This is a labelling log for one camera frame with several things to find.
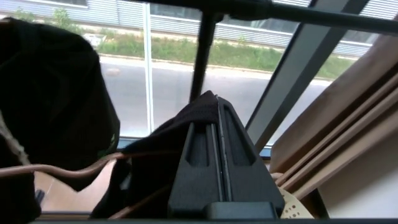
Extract pink clothes hanger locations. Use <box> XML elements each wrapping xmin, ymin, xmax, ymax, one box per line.
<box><xmin>0</xmin><ymin>151</ymin><xmax>174</xmax><ymax>219</ymax></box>

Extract black clothes rack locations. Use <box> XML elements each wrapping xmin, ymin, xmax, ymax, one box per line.
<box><xmin>124</xmin><ymin>0</ymin><xmax>398</xmax><ymax>104</ymax></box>

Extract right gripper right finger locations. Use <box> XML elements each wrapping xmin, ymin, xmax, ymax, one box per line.
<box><xmin>215</xmin><ymin>96</ymin><xmax>286</xmax><ymax>218</ymax></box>

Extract black garment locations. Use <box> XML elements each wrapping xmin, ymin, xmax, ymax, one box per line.
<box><xmin>90</xmin><ymin>90</ymin><xmax>220</xmax><ymax>219</ymax></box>

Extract white laundry basket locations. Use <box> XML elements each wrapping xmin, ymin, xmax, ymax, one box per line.
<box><xmin>277</xmin><ymin>185</ymin><xmax>315</xmax><ymax>219</ymax></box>

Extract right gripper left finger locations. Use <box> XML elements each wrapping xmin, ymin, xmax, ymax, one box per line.
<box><xmin>167</xmin><ymin>123</ymin><xmax>223</xmax><ymax>218</ymax></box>

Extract black drawstring shorts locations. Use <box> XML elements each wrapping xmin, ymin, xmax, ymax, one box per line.
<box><xmin>0</xmin><ymin>17</ymin><xmax>121</xmax><ymax>224</ymax></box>

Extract brown curtain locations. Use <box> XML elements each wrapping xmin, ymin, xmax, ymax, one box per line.
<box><xmin>269</xmin><ymin>32</ymin><xmax>398</xmax><ymax>200</ymax></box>

